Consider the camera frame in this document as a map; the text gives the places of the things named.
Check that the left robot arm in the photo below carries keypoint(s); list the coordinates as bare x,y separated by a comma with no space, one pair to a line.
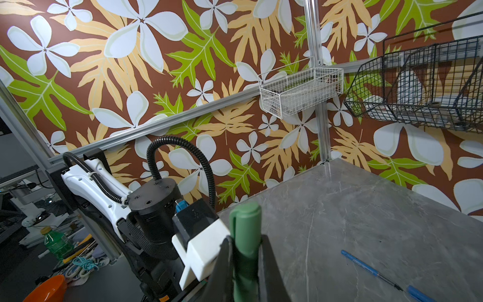
137,222

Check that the white wire basket left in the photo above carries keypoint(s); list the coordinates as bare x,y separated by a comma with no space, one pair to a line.
285,96

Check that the blue pen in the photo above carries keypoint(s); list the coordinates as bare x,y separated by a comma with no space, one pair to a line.
371,270

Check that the blue pen cap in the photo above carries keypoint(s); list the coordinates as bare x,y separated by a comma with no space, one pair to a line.
418,295

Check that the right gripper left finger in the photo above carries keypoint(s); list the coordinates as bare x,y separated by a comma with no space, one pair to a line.
220,285

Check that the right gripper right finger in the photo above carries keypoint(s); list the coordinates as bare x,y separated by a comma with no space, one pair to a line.
271,285

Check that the orange bowl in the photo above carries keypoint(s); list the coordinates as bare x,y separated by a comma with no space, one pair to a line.
52,290

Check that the black wire basket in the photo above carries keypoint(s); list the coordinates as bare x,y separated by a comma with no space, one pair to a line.
438,86

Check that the green plastic bottle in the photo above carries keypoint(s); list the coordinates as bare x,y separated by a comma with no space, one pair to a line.
56,243

